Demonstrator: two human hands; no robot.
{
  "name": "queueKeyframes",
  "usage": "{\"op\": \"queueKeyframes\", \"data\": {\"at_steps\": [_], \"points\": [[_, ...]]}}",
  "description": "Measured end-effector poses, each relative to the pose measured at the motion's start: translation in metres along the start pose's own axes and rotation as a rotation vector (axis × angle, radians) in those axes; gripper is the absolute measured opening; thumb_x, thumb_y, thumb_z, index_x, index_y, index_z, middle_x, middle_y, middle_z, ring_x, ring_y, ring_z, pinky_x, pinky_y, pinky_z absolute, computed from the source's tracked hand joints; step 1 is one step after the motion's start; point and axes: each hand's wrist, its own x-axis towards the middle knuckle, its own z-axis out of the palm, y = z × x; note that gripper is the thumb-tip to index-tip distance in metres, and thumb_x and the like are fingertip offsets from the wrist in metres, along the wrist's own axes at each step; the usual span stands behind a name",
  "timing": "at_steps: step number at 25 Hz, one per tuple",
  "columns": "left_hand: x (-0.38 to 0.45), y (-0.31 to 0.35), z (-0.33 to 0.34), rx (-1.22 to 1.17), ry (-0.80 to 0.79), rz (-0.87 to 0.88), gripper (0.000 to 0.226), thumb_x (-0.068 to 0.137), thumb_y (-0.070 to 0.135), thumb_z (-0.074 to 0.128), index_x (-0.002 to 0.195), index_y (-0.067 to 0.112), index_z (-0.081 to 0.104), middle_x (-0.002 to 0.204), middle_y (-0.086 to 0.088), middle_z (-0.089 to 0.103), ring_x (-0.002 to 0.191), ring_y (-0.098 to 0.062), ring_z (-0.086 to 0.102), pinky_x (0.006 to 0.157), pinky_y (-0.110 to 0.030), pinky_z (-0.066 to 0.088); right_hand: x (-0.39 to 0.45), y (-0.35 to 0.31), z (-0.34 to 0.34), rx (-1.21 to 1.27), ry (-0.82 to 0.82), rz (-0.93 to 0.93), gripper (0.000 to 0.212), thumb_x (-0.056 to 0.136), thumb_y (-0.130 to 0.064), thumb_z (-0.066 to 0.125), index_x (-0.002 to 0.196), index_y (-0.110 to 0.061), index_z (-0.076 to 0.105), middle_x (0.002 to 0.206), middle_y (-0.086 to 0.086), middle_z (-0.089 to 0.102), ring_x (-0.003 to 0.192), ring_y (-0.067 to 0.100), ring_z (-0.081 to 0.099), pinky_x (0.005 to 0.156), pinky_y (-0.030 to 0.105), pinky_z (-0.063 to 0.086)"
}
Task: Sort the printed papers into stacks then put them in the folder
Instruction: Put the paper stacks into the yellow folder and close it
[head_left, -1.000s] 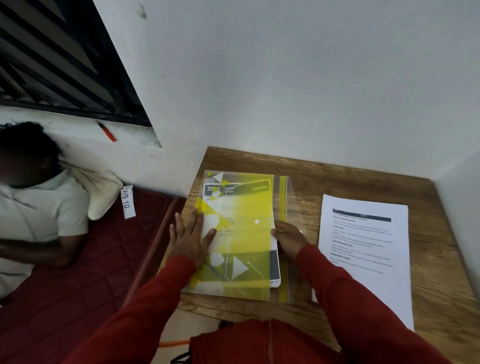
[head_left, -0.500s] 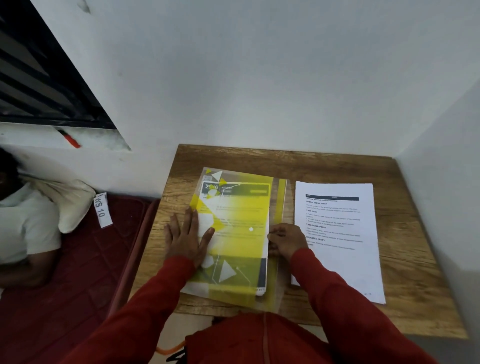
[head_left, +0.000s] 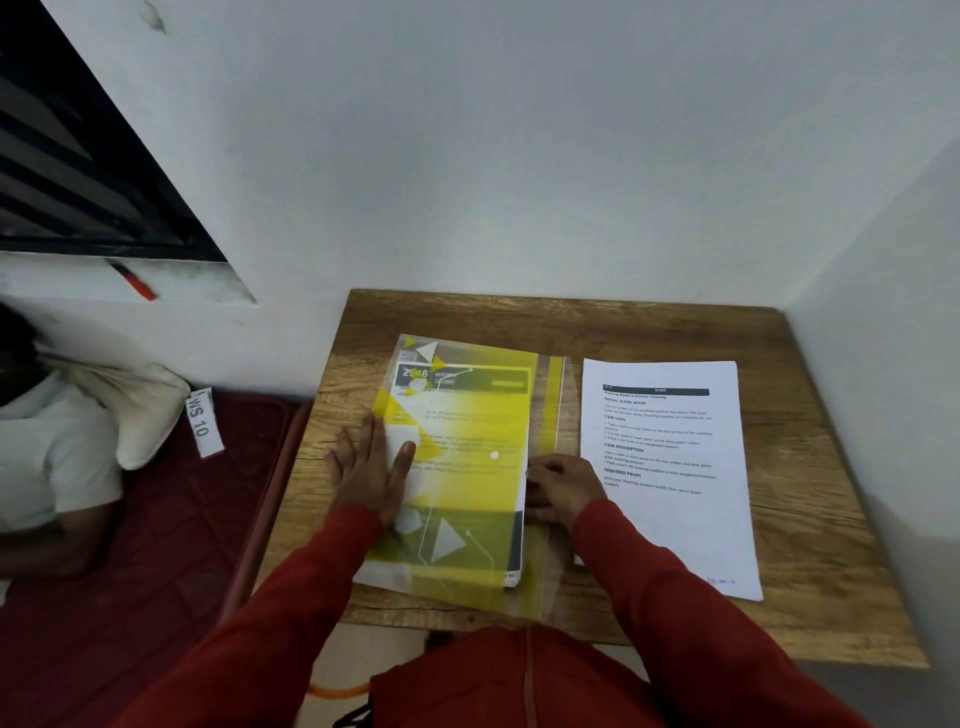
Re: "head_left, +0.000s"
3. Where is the person's left hand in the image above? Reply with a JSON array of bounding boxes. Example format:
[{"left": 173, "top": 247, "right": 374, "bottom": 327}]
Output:
[{"left": 326, "top": 412, "right": 418, "bottom": 528}]

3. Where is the person's right hand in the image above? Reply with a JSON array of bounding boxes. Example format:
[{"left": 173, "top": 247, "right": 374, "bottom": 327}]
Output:
[{"left": 524, "top": 453, "right": 609, "bottom": 534}]

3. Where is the yellow patterned plastic folder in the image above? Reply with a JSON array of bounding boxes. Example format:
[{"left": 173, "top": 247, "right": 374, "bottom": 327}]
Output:
[{"left": 352, "top": 333, "right": 577, "bottom": 622}]

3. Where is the sorted pile with dark headers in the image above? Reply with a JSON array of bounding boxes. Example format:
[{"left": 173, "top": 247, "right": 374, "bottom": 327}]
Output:
[{"left": 371, "top": 359, "right": 534, "bottom": 590}]

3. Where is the pile of text-only sheets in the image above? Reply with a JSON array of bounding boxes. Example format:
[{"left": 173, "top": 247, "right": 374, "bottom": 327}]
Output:
[{"left": 575, "top": 358, "right": 765, "bottom": 603}]

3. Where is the person's right forearm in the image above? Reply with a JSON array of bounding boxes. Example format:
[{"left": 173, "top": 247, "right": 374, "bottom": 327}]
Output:
[{"left": 569, "top": 498, "right": 871, "bottom": 728}]

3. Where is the person's left forearm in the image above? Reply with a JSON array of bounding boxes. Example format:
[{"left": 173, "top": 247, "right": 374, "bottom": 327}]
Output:
[{"left": 112, "top": 503, "right": 388, "bottom": 728}]

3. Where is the person's red jacket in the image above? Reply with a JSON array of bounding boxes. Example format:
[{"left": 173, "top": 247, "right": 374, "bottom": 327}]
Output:
[{"left": 367, "top": 626, "right": 669, "bottom": 728}]

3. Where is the white paper label tag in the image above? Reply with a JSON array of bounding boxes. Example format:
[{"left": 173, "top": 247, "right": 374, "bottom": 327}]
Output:
[{"left": 185, "top": 387, "right": 226, "bottom": 460}]

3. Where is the white pillow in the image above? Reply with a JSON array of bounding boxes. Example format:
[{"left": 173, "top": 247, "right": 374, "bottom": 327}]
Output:
[{"left": 37, "top": 356, "right": 193, "bottom": 472}]

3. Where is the maroon bed mattress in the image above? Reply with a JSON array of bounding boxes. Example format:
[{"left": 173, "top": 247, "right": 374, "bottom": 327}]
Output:
[{"left": 0, "top": 393, "right": 313, "bottom": 728}]

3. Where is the red marker on sill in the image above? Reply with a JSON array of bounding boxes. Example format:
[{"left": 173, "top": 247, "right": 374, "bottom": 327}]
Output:
[{"left": 108, "top": 260, "right": 159, "bottom": 302}]

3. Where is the dark louvred window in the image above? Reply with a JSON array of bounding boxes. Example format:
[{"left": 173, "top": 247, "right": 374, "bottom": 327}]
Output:
[{"left": 0, "top": 0, "right": 228, "bottom": 262}]

